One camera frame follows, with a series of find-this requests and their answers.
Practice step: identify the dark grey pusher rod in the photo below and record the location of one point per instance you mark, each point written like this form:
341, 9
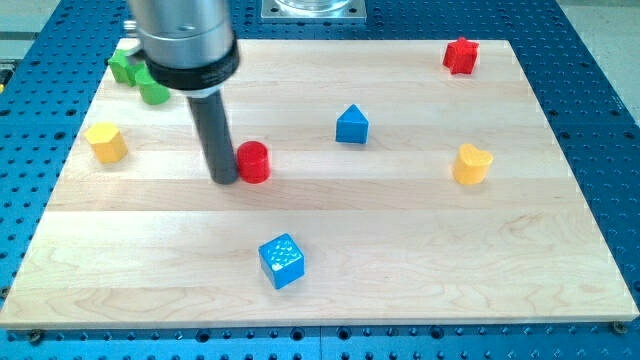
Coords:
211, 123

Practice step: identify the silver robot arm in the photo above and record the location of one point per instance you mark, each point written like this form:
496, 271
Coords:
190, 46

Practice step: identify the green star block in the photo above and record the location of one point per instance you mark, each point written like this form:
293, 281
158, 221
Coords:
122, 69

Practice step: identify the red star block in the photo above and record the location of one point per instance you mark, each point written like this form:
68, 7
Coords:
460, 56

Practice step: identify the green cylinder block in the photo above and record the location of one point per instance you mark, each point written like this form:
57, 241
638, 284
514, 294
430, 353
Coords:
151, 92

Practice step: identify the red cylinder block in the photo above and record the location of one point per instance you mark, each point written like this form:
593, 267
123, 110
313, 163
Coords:
253, 162

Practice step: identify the yellow hexagon block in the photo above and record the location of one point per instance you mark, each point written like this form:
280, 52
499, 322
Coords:
106, 142

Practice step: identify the blue triangle block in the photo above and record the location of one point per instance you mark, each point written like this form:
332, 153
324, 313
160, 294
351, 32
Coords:
352, 126

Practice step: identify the blue cube block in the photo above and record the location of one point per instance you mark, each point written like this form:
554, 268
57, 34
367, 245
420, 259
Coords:
282, 260

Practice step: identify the wooden board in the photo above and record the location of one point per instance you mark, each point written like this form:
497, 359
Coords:
389, 236

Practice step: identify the yellow heart block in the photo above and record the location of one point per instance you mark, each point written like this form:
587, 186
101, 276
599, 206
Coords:
471, 165

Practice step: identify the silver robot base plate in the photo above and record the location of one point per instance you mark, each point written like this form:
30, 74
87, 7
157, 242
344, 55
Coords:
313, 11

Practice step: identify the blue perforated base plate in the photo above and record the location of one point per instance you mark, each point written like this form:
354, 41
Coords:
51, 90

